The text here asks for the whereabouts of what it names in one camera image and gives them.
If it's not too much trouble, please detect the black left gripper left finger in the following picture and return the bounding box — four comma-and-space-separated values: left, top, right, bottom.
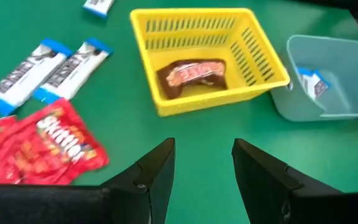
101, 138, 176, 224

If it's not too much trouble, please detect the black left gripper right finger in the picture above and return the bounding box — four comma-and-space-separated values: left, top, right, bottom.
231, 138, 343, 224

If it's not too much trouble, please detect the brown candy bar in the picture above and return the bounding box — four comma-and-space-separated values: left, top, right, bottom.
156, 58, 229, 100

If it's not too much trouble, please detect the white blue Hershey's bar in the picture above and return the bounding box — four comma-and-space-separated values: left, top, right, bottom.
32, 37, 114, 105
82, 0, 116, 19
296, 66, 331, 102
0, 38, 73, 116

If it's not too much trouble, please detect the yellow slotted plastic basket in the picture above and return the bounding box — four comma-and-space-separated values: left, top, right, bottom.
129, 7, 291, 118

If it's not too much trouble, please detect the light blue plastic bin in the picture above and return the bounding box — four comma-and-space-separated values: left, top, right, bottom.
270, 34, 358, 122

